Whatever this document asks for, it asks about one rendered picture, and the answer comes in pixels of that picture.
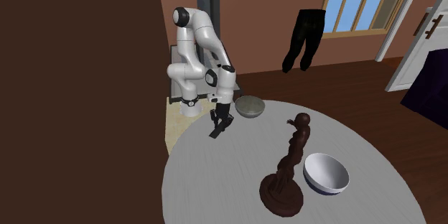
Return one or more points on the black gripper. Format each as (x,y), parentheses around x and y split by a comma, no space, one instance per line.
(224,108)

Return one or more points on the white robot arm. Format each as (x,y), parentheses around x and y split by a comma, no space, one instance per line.
(202,30)

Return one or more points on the black flat bar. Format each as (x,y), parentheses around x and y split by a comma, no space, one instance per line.
(217,132)

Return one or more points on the grey bowl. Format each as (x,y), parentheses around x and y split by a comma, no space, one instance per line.
(249,107)

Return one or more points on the beige patterned robot stand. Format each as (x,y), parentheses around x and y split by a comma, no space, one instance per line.
(174,125)

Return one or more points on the grey round table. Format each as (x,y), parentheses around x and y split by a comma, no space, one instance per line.
(224,181)

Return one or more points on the dark brown woman figure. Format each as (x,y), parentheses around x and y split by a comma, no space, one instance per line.
(284,188)

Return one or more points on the black hanging trousers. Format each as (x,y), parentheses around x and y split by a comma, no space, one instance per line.
(305,37)

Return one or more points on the white bowl with blue base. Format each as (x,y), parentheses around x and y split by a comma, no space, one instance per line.
(325,174)

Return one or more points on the dark purple furniture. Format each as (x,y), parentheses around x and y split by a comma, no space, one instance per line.
(430,86)

